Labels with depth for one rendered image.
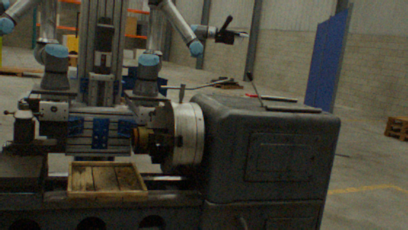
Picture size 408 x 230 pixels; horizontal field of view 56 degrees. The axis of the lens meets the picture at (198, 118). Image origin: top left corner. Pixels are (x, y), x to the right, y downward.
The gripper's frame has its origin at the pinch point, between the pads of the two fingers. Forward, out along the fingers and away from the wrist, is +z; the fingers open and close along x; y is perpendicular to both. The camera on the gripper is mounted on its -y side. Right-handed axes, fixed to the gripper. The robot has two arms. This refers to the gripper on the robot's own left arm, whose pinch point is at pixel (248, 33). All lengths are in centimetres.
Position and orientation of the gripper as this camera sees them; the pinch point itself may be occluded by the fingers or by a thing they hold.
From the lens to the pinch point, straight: 235.7
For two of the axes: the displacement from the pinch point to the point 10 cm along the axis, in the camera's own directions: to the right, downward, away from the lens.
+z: 9.9, 1.2, 0.0
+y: -1.2, 9.4, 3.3
